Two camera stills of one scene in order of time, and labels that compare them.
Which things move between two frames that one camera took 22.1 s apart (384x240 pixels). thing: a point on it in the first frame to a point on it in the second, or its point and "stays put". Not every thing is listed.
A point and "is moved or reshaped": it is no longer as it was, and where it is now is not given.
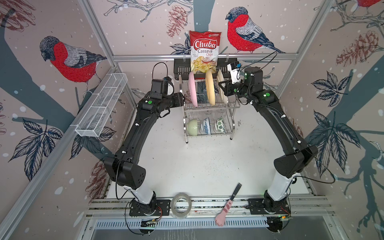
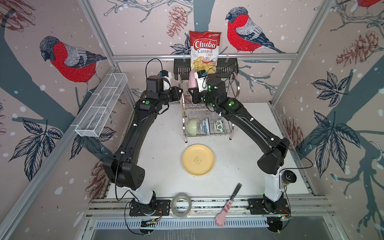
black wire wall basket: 182,68 stays put
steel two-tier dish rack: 208,110 stays put
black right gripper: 226,85 to 195,92
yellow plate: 210,86 is moved or reshaped
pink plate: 192,89 stays put
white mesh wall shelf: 91,122 stays put
